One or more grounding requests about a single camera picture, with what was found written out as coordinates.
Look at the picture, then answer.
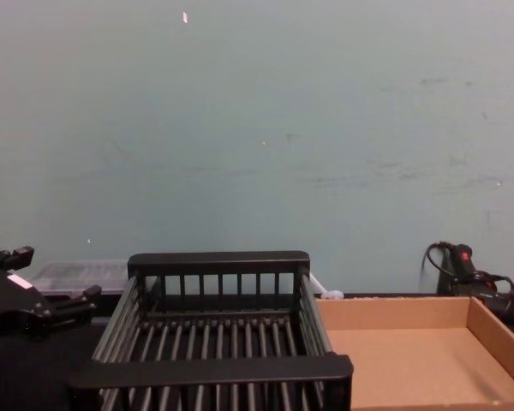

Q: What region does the shallow brown cardboard tray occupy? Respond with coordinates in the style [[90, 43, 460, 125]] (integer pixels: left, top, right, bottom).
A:
[[314, 295, 514, 411]]

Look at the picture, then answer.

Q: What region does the black rack with steel bars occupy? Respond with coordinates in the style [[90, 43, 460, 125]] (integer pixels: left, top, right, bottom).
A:
[[66, 250, 355, 411]]

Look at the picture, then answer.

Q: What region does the black table cloth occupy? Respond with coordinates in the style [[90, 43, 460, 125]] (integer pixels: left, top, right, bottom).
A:
[[0, 290, 514, 411]]

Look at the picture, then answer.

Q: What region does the clear plastic case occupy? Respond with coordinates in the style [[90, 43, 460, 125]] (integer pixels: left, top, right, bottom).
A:
[[27, 259, 134, 298]]

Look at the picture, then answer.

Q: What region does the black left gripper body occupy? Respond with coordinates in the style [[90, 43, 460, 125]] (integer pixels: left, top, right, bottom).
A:
[[0, 259, 53, 342]]

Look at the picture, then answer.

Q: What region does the black corded tool red switch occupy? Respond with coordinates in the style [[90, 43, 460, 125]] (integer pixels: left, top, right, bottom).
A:
[[423, 241, 514, 331]]

